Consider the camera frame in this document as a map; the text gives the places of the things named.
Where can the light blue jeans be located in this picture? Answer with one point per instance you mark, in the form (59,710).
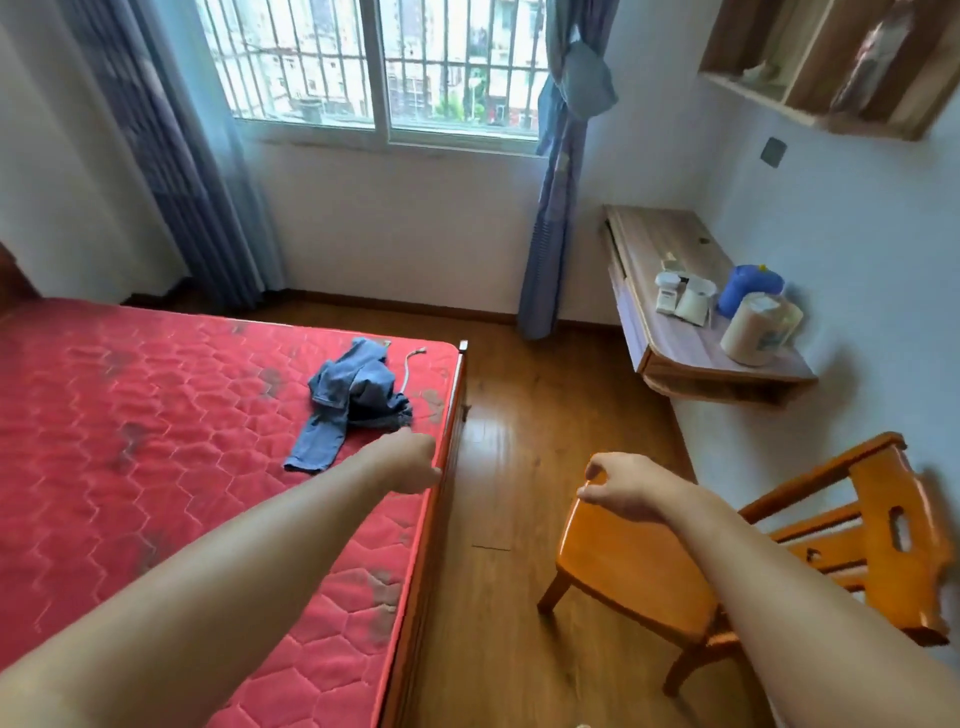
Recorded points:
(352,390)

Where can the small grey wall outlet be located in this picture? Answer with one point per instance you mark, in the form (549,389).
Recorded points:
(773,152)

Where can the white crumpled paper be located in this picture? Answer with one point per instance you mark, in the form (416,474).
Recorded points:
(759,73)

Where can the person's right forearm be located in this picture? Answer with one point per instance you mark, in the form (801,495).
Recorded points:
(810,637)

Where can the clear plastic bottle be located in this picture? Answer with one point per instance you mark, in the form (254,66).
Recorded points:
(874,60)

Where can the person's right hand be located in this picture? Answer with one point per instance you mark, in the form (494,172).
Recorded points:
(637,487)

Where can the small white round jar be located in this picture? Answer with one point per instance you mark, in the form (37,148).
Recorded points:
(667,280)

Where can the orange wooden chair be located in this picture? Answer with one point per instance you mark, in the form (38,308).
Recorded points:
(630,562)

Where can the small grey sill pot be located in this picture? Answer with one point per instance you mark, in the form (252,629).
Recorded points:
(310,112)

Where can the wooden wall shelf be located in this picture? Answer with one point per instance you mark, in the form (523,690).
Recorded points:
(817,67)

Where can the person's left hand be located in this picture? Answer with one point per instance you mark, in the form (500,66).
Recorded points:
(405,465)

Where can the papers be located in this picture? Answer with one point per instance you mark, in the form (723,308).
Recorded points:
(692,307)

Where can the blue container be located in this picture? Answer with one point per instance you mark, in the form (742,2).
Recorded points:
(742,289)

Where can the wooden wall-mounted desk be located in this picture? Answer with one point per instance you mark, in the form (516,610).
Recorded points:
(660,352)

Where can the white remote control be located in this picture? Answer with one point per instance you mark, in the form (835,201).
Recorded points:
(666,301)

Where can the red quilted mattress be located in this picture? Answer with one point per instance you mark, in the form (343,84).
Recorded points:
(112,412)

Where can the white cylindrical jar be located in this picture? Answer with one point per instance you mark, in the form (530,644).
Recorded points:
(754,334)

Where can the person's left forearm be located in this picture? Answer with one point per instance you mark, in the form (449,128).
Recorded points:
(187,600)

